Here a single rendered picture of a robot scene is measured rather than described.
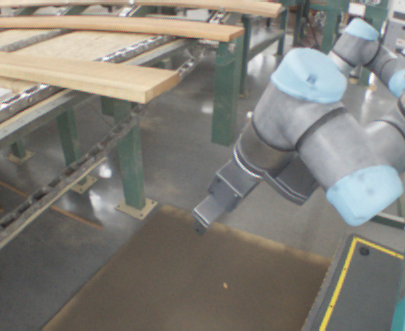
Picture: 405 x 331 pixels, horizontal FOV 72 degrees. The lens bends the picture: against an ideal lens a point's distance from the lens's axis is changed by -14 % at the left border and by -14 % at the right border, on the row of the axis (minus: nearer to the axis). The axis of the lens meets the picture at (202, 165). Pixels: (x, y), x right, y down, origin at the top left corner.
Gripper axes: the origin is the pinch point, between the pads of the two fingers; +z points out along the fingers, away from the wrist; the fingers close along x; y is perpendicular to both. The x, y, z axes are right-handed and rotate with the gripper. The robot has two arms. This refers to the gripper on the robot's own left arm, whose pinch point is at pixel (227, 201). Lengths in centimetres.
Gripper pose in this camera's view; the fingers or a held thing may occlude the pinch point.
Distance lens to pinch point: 57.0
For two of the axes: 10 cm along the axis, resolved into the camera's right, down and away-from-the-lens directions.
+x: -6.5, 5.2, -5.6
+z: -2.6, 5.4, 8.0
